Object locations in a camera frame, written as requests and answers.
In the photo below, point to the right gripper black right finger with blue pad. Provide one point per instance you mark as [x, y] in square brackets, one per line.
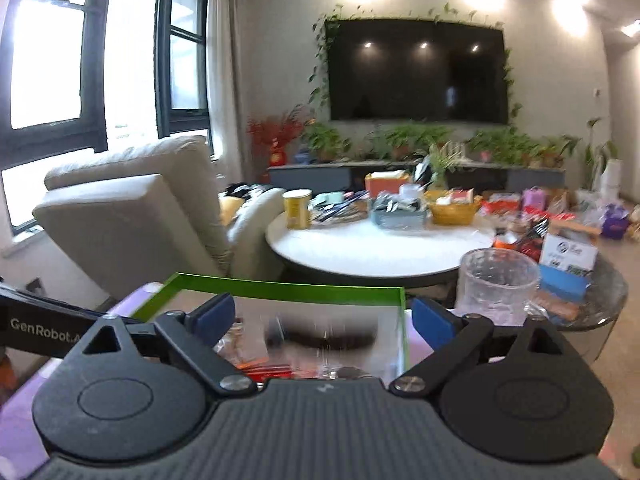
[455, 341]

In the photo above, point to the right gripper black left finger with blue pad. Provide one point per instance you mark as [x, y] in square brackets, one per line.
[193, 336]

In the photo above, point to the red crispy snack bag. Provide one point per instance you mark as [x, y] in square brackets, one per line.
[261, 370]

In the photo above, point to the clear glass mug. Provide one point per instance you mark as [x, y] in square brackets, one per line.
[497, 283]

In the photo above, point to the round white coffee table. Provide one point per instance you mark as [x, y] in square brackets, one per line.
[360, 253]

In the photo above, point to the green cardboard box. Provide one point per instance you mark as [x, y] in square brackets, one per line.
[312, 331]

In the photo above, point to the yellow woven basket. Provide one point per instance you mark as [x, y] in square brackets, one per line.
[449, 208]

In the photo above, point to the purple floral tablecloth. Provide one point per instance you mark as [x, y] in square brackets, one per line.
[528, 408]

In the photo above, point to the white blue paper bag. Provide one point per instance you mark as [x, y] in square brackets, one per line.
[566, 265]

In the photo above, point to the beige sofa armchair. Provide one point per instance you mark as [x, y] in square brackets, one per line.
[147, 213]

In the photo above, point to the grey storage tray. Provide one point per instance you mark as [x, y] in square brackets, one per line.
[397, 212]

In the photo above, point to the dark round side table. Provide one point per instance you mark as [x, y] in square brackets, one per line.
[587, 321]

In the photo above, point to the yellow canister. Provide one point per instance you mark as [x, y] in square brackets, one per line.
[296, 208]

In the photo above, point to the orange tissue box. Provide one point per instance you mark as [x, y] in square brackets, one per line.
[390, 181]

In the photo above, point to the purple gift bag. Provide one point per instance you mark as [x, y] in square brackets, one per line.
[615, 222]

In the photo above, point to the red flower decoration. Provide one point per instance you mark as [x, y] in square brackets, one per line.
[272, 135]

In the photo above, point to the black wall television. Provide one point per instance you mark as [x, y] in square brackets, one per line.
[420, 70]

